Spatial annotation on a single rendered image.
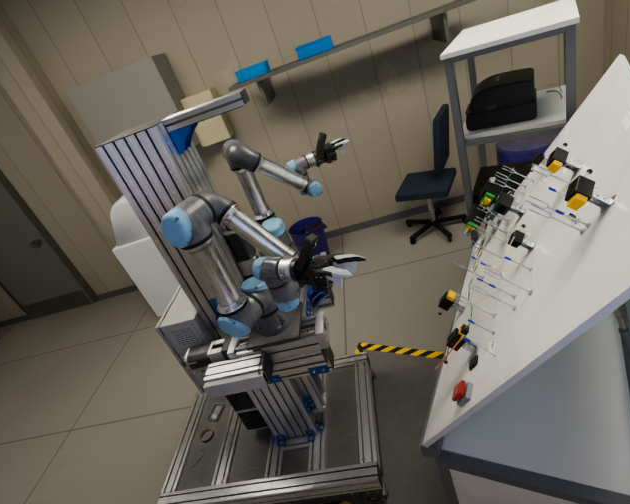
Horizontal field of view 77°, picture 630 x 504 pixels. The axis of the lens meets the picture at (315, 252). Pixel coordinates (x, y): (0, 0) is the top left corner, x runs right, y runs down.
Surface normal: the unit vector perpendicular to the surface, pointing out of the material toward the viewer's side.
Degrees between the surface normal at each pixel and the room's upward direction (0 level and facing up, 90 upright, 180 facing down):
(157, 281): 90
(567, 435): 0
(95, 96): 90
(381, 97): 90
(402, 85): 90
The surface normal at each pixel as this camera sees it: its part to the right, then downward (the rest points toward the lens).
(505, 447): -0.32, -0.82
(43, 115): -0.04, 0.52
